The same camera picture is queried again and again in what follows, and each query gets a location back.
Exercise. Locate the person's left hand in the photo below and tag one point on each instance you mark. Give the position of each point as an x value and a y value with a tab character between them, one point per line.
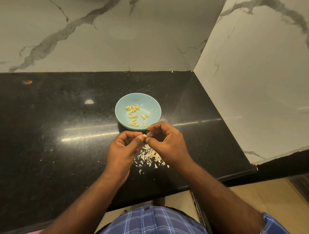
121	155

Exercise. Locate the person's right hand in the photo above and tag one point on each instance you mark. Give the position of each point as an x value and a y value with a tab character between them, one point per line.
171	144

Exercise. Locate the pile of garlic skins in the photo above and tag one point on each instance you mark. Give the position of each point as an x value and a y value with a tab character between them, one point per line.
150	157

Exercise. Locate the light blue bowl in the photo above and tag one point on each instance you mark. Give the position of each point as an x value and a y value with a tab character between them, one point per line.
153	121

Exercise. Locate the cluster of peeled garlic cloves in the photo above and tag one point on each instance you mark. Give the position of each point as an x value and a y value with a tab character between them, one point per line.
136	109

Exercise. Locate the person's right forearm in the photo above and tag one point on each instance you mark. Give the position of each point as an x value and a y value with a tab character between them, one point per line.
223	202

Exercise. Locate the person's left forearm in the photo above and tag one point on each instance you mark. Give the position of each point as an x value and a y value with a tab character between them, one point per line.
79	211

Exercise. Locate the person's left foot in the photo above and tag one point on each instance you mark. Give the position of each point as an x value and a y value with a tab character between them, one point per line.
124	210

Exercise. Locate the blue plaid shirt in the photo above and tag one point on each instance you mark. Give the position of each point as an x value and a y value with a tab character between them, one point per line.
154	223

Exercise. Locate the black cabinet trim strip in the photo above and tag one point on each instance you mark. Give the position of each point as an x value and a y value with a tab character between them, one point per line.
200	216

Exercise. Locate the small orange scrap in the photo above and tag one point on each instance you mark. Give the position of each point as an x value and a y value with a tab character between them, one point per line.
27	82

